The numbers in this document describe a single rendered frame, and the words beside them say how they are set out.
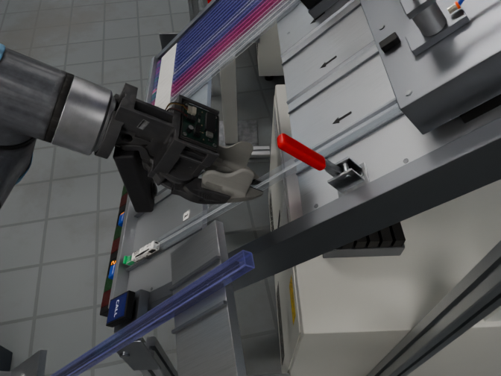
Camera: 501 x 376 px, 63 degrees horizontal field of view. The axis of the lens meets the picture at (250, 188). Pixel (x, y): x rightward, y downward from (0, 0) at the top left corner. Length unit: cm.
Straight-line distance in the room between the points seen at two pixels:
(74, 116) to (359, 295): 61
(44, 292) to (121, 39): 152
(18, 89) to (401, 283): 72
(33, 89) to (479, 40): 39
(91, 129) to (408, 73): 31
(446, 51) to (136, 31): 235
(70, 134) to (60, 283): 123
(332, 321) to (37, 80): 62
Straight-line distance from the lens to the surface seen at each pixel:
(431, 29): 41
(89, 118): 44
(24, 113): 44
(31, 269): 172
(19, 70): 45
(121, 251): 76
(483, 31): 41
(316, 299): 82
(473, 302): 63
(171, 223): 69
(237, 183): 50
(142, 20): 275
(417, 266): 90
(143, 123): 44
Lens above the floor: 137
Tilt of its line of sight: 53 degrees down
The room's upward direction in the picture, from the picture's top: straight up
